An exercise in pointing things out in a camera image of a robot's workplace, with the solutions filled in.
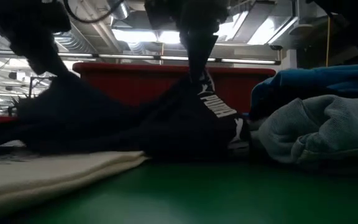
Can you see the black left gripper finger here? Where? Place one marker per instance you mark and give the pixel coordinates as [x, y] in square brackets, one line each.
[39, 63]
[57, 59]

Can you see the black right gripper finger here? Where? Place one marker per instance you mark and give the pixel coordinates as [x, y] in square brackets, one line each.
[207, 53]
[195, 59]

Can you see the black garment white print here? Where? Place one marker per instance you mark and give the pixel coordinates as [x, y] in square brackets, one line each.
[166, 130]

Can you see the bright blue cloth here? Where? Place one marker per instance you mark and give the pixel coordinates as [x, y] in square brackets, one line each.
[322, 77]

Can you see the light blue denim jeans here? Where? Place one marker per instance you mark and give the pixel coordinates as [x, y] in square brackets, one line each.
[322, 130]

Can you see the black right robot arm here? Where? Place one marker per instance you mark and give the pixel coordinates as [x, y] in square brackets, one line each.
[353, 18]

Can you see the red plastic laundry bin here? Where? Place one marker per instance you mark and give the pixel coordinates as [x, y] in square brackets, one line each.
[135, 84]

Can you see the long ceiling light bar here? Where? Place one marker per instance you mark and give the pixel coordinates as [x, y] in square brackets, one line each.
[244, 61]

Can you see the small green spiky plant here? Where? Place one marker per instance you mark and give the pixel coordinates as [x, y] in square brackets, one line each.
[19, 104]

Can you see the beige Houston tote bag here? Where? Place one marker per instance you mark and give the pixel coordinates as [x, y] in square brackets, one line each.
[42, 180]

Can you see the green table mat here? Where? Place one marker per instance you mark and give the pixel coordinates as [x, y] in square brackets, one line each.
[228, 196]

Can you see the silver spiral ventilation duct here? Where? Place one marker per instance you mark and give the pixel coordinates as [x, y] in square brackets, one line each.
[70, 42]

